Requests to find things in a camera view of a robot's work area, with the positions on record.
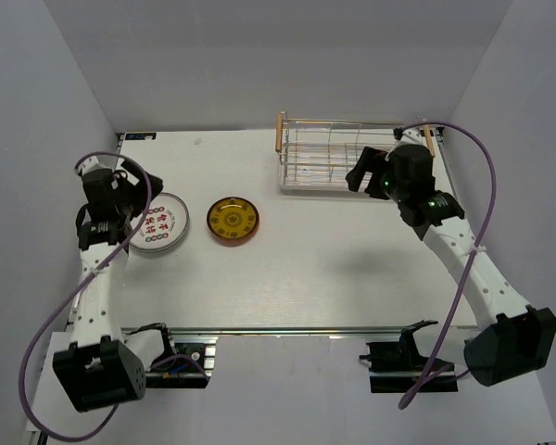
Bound white plate green rim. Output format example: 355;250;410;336
130;222;190;249

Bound yellow patterned plate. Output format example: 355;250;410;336
206;197;260;226

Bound white plate red lettering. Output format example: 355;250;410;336
130;243;182;259

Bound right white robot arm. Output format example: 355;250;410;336
346;144;556;387

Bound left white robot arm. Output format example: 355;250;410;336
52;156;177;413

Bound black label sticker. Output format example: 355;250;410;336
124;133;157;141

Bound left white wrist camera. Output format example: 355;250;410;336
74;156;109;177

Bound metal wire dish rack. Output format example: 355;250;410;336
273;110;436;195

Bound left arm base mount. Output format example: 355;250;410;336
146;324;216;389

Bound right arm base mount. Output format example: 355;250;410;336
359;320;458;394

